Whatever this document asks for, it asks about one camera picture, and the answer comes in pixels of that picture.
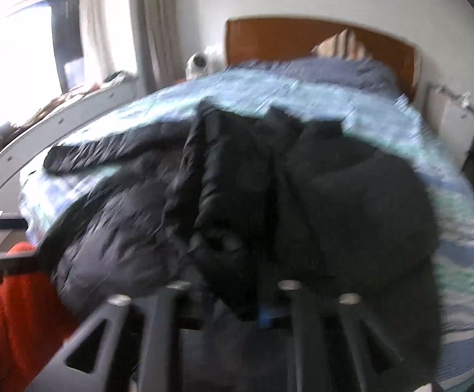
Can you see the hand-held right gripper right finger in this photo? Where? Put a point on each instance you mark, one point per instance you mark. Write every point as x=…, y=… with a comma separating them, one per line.
x=267, y=319

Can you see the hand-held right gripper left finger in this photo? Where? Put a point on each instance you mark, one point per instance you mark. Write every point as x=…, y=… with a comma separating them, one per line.
x=167, y=320

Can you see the black puffer jacket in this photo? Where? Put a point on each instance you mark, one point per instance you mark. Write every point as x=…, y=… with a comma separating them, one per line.
x=343, y=196

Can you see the dark clutter pile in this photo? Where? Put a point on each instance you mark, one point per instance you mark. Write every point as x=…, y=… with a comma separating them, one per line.
x=36, y=114

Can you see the white dresser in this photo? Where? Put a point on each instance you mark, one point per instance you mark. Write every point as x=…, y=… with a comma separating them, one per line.
x=69, y=110

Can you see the window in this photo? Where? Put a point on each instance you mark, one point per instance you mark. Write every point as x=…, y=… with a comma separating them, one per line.
x=28, y=57

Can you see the blue striped bed blanket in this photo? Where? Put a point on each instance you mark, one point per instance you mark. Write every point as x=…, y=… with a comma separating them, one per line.
x=261, y=90

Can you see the white sheer curtain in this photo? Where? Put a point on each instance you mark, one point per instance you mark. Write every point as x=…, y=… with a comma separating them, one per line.
x=96, y=28

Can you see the grey blue pillow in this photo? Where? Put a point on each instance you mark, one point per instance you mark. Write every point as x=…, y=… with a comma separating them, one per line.
x=335, y=71

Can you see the grey curtain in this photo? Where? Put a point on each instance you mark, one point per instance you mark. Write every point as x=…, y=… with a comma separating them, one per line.
x=155, y=28

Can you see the white desk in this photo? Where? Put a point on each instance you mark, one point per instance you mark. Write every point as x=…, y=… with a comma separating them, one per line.
x=453, y=118

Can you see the wooden headboard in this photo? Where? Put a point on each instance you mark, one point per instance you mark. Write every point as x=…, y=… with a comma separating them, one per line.
x=286, y=39

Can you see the striped pillow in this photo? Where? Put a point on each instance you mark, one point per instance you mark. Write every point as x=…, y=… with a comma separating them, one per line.
x=339, y=45

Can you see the white round camera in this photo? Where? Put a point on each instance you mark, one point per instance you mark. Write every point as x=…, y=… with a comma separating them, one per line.
x=198, y=65

